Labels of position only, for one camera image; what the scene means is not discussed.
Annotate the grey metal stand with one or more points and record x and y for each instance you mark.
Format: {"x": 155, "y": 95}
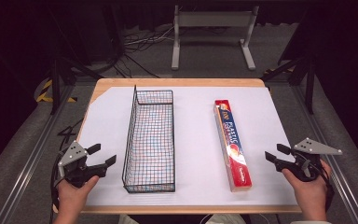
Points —
{"x": 214, "y": 19}

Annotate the white table sheet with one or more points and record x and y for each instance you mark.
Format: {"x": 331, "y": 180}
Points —
{"x": 199, "y": 140}

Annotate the yellow black hazard tape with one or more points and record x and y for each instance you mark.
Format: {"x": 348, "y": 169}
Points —
{"x": 45, "y": 93}

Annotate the person's left hand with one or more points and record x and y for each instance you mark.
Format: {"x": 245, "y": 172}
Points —
{"x": 71, "y": 199}

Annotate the red plastic wrap box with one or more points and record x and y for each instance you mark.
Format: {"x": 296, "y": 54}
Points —
{"x": 231, "y": 140}

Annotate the aluminium floor rail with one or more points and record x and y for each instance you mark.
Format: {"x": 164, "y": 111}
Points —
{"x": 332, "y": 161}
{"x": 31, "y": 161}

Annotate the black tripod stand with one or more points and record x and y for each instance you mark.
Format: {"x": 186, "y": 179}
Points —
{"x": 55, "y": 87}
{"x": 310, "y": 87}

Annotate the person's right hand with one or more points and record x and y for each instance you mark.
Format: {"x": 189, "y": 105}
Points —
{"x": 310, "y": 196}

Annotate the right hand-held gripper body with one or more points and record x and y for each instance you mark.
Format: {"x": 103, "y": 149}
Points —
{"x": 310, "y": 146}

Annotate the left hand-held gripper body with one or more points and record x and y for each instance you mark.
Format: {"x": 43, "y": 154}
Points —
{"x": 72, "y": 155}

